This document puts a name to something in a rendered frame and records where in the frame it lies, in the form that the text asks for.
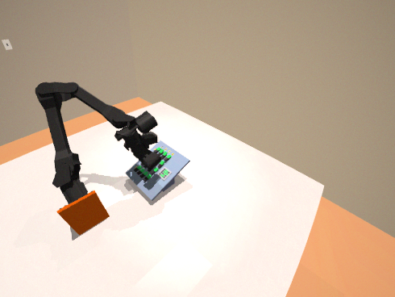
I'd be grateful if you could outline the grey switch panel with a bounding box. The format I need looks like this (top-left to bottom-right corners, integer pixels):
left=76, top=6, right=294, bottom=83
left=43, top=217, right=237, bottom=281
left=125, top=140, right=190, bottom=201

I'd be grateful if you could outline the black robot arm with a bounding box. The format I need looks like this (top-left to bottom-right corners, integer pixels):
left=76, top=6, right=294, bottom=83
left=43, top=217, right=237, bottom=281
left=35, top=82, right=158, bottom=204

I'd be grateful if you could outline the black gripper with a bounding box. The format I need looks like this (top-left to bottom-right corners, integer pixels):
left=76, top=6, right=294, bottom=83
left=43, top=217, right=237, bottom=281
left=123, top=138, right=161, bottom=170

